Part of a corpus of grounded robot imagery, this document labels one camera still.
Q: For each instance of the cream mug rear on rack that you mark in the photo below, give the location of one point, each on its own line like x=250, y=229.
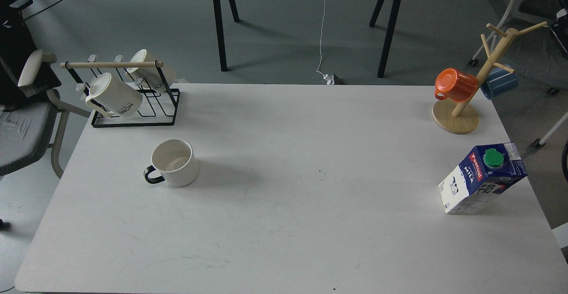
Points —
x=153, y=79

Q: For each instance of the black table legs left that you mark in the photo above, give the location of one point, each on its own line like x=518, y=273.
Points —
x=220, y=33

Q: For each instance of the blue white milk carton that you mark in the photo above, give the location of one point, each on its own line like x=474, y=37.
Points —
x=485, y=172

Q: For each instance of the black table legs right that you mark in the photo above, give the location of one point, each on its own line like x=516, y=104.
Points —
x=390, y=30

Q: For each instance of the black table legs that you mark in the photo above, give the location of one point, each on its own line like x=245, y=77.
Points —
x=390, y=30
x=220, y=33

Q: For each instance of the cream mug front on rack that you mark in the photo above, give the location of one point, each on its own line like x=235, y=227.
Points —
x=112, y=97

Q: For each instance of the blue cup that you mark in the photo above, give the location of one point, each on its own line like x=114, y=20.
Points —
x=498, y=82

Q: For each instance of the orange cup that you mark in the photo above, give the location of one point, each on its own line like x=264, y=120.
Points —
x=455, y=85

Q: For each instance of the white power plug adapter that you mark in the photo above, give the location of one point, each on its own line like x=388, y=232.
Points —
x=332, y=79

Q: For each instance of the cream mug on rack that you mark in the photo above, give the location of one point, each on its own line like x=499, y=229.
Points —
x=112, y=97
x=153, y=79

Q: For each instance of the grey office chair left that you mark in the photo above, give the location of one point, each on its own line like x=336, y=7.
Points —
x=33, y=117

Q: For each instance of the wooden mug tree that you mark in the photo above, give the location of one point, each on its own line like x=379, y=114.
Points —
x=460, y=118

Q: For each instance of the black wire mug rack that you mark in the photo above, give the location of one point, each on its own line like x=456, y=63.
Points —
x=157, y=108

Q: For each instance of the white mug black handle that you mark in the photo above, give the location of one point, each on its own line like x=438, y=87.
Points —
x=174, y=162

